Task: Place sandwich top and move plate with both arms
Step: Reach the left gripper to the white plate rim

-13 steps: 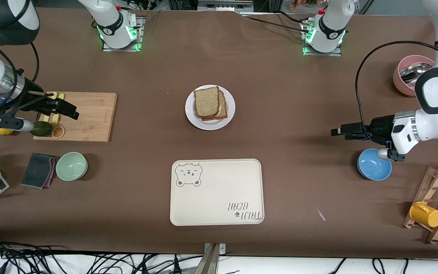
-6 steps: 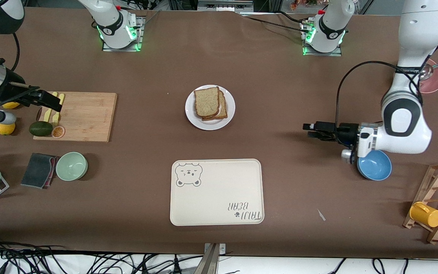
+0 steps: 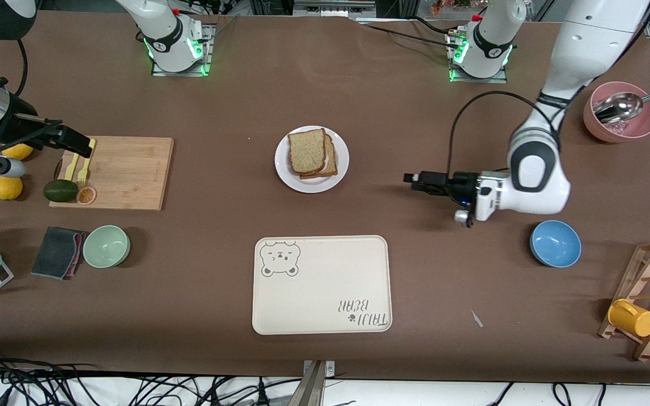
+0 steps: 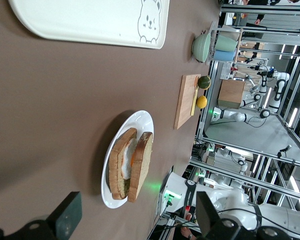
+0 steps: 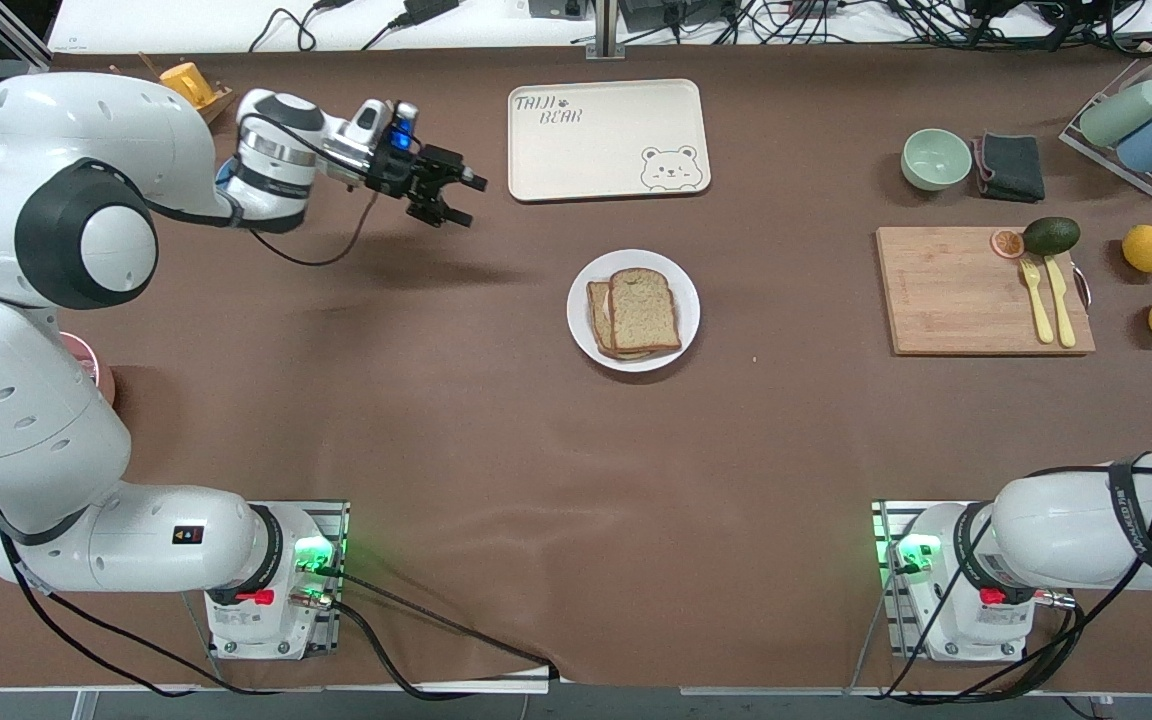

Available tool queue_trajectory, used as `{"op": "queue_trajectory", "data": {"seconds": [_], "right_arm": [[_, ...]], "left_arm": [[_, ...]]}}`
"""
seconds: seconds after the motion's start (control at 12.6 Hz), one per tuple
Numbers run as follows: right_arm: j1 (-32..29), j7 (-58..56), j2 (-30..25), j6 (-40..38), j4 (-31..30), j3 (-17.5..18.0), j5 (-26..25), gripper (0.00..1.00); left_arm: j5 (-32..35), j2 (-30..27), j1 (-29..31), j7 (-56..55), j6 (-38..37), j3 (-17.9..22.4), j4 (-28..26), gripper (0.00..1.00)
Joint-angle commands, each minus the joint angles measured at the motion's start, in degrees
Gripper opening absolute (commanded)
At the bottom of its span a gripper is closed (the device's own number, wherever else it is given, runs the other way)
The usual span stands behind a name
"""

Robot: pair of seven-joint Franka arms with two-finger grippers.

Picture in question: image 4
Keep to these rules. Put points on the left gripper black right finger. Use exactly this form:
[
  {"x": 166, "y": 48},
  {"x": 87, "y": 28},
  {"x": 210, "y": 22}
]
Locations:
[{"x": 206, "y": 215}]

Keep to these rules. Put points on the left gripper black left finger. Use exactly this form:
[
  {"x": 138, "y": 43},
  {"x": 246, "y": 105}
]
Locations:
[{"x": 67, "y": 215}]

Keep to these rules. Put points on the white round plate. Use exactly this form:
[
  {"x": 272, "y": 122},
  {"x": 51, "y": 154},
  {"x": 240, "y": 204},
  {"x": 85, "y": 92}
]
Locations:
[{"x": 140, "y": 120}]

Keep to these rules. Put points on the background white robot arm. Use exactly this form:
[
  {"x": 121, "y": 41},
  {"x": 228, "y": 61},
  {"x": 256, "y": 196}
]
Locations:
[
  {"x": 280, "y": 85},
  {"x": 230, "y": 116}
]

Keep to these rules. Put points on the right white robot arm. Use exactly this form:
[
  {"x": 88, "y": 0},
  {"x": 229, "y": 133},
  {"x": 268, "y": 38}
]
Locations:
[{"x": 277, "y": 217}]

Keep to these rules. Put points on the background person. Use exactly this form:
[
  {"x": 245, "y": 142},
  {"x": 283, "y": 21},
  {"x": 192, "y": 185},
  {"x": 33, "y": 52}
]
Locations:
[{"x": 188, "y": 231}]

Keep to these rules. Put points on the toy fried egg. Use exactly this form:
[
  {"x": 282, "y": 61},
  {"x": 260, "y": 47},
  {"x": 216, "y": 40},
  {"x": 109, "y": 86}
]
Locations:
[{"x": 128, "y": 160}]

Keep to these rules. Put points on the yellow toy lemon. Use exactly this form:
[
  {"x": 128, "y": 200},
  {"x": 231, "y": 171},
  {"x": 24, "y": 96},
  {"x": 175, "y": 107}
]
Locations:
[{"x": 201, "y": 102}]

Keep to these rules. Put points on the bamboo cutting board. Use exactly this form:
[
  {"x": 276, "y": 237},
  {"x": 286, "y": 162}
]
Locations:
[{"x": 186, "y": 100}]

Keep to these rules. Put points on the wooden box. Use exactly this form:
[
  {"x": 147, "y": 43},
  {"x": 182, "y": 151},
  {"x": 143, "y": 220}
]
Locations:
[{"x": 231, "y": 93}]

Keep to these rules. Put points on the toy green avocado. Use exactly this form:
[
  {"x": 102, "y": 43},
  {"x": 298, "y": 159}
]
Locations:
[{"x": 204, "y": 82}]

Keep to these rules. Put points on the blue bowl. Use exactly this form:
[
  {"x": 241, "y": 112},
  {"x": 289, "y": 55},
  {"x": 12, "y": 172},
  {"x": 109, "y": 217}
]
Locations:
[{"x": 223, "y": 55}]

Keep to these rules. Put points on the mint green bowl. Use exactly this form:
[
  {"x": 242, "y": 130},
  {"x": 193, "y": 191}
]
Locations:
[{"x": 201, "y": 47}]

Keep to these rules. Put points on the pale green cup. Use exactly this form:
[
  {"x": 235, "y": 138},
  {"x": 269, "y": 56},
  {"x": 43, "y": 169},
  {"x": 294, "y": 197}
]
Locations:
[{"x": 226, "y": 43}]

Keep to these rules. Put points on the cream bear print tray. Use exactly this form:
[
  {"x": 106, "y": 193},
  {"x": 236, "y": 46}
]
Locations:
[{"x": 90, "y": 22}]

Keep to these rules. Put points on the aluminium frame structure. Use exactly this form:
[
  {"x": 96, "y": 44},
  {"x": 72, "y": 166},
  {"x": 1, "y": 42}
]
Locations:
[{"x": 265, "y": 10}]

